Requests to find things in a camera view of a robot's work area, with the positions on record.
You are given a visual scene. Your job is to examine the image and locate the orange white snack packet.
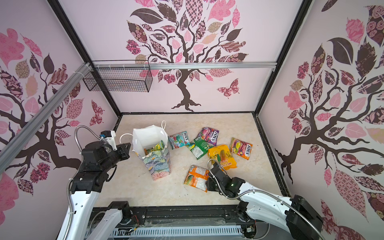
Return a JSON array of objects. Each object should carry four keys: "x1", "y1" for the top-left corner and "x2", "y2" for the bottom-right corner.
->
[{"x1": 184, "y1": 165, "x2": 209, "y2": 192}]

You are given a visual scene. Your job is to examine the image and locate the floral white paper bag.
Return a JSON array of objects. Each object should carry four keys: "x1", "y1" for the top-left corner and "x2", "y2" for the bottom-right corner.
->
[{"x1": 119, "y1": 121, "x2": 171, "y2": 181}]

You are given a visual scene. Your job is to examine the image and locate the yellow green Fox's candy bag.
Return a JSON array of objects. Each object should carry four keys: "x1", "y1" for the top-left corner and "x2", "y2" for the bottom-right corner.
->
[{"x1": 145, "y1": 140, "x2": 165, "y2": 155}]

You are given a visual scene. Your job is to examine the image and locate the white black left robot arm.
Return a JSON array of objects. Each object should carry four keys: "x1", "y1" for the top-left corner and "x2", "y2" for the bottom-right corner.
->
[{"x1": 57, "y1": 141, "x2": 131, "y2": 240}]

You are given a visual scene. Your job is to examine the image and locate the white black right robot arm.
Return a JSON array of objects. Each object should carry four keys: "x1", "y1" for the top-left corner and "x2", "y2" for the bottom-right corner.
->
[{"x1": 207, "y1": 159, "x2": 324, "y2": 240}]

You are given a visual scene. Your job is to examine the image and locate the yellow snack bag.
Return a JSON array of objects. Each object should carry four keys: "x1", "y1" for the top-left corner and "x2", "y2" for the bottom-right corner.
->
[{"x1": 208, "y1": 145, "x2": 237, "y2": 170}]

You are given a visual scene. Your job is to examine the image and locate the orange Fox's candy bag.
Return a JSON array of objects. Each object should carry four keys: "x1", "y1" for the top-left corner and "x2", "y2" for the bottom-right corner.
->
[{"x1": 230, "y1": 138, "x2": 253, "y2": 160}]

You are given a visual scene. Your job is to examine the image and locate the purple Fox's candy bag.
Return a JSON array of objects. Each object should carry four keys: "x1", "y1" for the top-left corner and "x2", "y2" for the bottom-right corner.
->
[{"x1": 197, "y1": 127, "x2": 220, "y2": 146}]

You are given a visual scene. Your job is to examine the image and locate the teal Fox's candy bag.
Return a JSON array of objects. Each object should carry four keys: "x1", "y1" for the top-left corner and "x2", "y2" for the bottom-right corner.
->
[{"x1": 168, "y1": 131, "x2": 190, "y2": 149}]

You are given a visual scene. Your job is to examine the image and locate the green snack packet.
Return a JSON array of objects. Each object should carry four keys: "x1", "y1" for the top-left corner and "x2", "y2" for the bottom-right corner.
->
[{"x1": 188, "y1": 137, "x2": 214, "y2": 160}]

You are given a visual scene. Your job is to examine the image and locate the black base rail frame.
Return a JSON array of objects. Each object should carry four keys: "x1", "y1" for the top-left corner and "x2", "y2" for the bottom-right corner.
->
[{"x1": 55, "y1": 203, "x2": 316, "y2": 240}]

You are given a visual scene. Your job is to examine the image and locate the left metal cable conduit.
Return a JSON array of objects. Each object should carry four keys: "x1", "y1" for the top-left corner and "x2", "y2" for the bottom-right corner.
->
[{"x1": 61, "y1": 124, "x2": 103, "y2": 240}]

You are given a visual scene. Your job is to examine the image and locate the metal cable conduit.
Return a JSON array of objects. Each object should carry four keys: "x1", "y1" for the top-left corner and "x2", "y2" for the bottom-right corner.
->
[
  {"x1": 61, "y1": 124, "x2": 103, "y2": 240},
  {"x1": 206, "y1": 158, "x2": 326, "y2": 240}
]

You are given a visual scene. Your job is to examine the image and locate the white slotted cable duct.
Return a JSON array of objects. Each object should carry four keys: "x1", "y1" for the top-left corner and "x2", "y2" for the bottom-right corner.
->
[{"x1": 106, "y1": 226, "x2": 243, "y2": 240}]

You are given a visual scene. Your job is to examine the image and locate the right metal cable conduit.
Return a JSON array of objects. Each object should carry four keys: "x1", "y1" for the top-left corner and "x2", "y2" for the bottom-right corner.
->
[{"x1": 206, "y1": 158, "x2": 326, "y2": 240}]

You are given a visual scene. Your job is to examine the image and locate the black wire basket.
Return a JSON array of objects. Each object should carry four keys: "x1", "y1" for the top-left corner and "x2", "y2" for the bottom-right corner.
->
[{"x1": 83, "y1": 60, "x2": 153, "y2": 93}]

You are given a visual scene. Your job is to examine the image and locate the aluminium rail left wall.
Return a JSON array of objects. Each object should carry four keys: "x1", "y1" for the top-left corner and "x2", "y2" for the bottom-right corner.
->
[{"x1": 1, "y1": 63, "x2": 92, "y2": 173}]

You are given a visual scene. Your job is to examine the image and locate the aluminium rail wall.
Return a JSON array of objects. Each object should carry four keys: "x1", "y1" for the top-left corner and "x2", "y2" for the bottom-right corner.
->
[
  {"x1": 94, "y1": 62, "x2": 277, "y2": 70},
  {"x1": 1, "y1": 63, "x2": 92, "y2": 173}
]

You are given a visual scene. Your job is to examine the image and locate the aluminium rail back wall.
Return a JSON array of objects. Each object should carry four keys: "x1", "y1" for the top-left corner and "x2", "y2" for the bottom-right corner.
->
[{"x1": 94, "y1": 62, "x2": 277, "y2": 70}]

